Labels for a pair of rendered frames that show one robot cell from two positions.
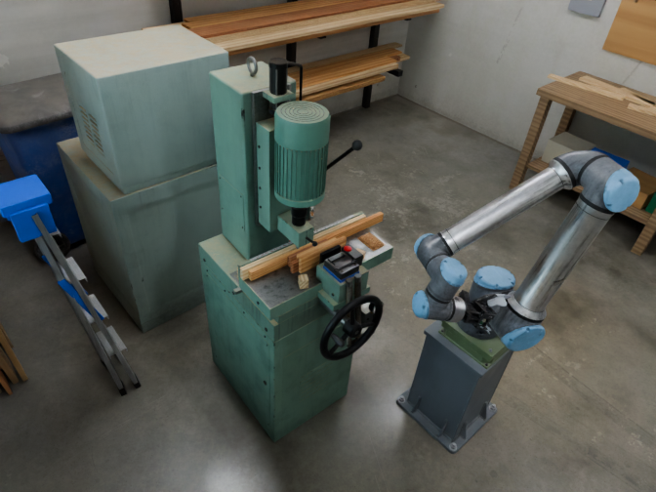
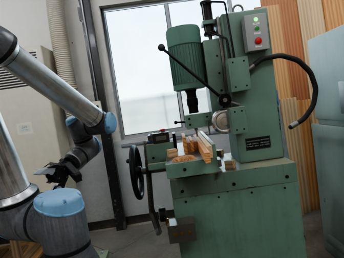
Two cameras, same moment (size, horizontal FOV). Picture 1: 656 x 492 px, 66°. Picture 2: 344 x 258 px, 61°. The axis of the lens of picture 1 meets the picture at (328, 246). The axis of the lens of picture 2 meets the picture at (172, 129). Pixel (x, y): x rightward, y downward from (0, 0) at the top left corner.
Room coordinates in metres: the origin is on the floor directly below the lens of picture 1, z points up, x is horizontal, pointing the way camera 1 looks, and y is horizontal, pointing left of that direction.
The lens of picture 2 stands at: (2.42, -1.08, 1.13)
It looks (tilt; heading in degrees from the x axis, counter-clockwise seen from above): 5 degrees down; 133
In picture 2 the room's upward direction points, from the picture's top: 8 degrees counter-clockwise
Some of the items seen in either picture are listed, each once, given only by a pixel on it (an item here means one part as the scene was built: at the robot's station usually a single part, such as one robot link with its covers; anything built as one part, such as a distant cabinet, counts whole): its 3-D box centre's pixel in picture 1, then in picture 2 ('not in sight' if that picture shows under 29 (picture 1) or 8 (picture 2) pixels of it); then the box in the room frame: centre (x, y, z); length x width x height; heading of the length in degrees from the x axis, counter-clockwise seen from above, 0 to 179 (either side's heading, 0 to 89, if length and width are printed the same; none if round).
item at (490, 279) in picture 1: (491, 291); (60, 218); (1.47, -0.66, 0.82); 0.17 x 0.15 x 0.18; 19
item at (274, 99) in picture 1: (277, 86); (208, 18); (1.58, 0.21, 1.54); 0.08 x 0.08 x 0.17; 42
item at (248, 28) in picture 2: not in sight; (255, 33); (1.81, 0.22, 1.40); 0.10 x 0.06 x 0.16; 42
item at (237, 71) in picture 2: not in sight; (237, 74); (1.74, 0.14, 1.23); 0.09 x 0.08 x 0.15; 42
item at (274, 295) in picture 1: (326, 272); (179, 156); (1.44, 0.00, 0.87); 0.61 x 0.30 x 0.06; 132
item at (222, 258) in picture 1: (278, 267); (225, 169); (1.57, 0.20, 0.76); 0.57 x 0.45 x 0.09; 42
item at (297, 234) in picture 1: (295, 229); (198, 121); (1.49, 0.13, 1.03); 0.14 x 0.07 x 0.09; 42
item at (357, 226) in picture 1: (321, 243); (199, 145); (1.55, 0.03, 0.92); 0.66 x 0.02 x 0.04; 132
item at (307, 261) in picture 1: (322, 254); (184, 142); (1.47, 0.02, 0.94); 0.22 x 0.02 x 0.08; 132
